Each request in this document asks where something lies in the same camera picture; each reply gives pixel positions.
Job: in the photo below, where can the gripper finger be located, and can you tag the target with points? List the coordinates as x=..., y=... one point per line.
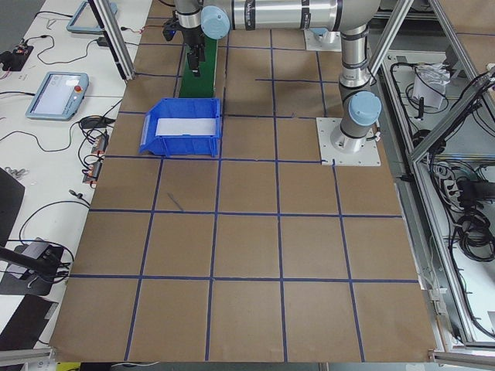
x=193, y=61
x=200, y=54

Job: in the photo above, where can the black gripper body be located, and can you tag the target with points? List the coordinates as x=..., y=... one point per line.
x=190, y=35

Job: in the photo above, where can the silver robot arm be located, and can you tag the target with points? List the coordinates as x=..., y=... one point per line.
x=198, y=20

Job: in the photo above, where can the green conveyor belt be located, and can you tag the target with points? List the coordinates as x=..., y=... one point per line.
x=204, y=85

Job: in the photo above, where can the blue source bin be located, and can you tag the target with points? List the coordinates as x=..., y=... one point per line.
x=186, y=144

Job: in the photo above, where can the white foam pad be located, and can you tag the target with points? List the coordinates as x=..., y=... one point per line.
x=186, y=126

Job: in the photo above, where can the far teach pendant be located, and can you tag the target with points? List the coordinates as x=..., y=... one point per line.
x=84, y=21

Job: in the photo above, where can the teach pendant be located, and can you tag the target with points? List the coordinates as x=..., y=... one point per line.
x=59, y=96
x=84, y=21

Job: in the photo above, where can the near teach pendant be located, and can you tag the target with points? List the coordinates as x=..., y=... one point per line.
x=59, y=96

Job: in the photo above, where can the white paper bag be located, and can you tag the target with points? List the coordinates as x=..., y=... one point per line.
x=430, y=84

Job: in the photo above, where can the black monitor stand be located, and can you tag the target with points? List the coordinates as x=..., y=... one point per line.
x=31, y=268

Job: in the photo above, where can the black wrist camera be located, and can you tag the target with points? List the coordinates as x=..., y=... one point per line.
x=169, y=29

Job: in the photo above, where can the aluminium frame post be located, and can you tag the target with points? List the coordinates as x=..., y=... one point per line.
x=112, y=33

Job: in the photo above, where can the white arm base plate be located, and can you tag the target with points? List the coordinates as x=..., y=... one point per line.
x=337, y=149
x=322, y=40

